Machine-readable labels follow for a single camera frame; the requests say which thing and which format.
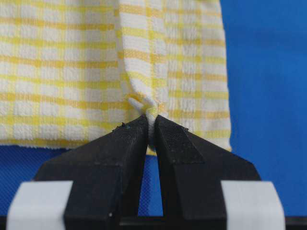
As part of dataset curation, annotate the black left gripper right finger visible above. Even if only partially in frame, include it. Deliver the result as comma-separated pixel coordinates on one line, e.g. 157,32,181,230
153,115,286,230

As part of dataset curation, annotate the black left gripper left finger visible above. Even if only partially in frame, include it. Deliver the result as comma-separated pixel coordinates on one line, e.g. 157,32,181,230
6,114,149,230

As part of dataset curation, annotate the yellow checked towel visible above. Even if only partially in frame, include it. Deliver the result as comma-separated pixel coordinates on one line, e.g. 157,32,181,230
0,0,231,150

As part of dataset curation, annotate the blue table cloth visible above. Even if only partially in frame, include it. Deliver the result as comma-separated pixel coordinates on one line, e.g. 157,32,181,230
0,0,307,218

